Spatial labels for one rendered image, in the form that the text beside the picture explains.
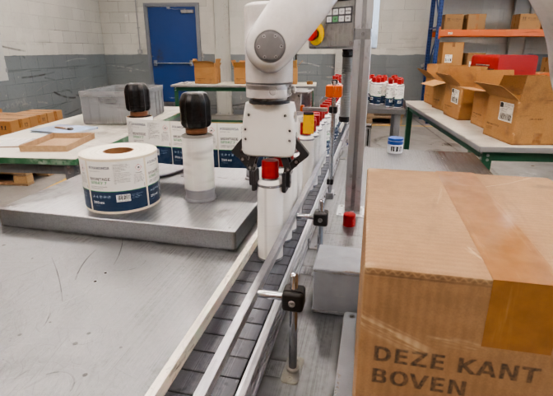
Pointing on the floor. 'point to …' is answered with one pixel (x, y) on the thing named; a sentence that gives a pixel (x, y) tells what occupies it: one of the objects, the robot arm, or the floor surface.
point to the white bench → (49, 161)
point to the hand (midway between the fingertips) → (270, 180)
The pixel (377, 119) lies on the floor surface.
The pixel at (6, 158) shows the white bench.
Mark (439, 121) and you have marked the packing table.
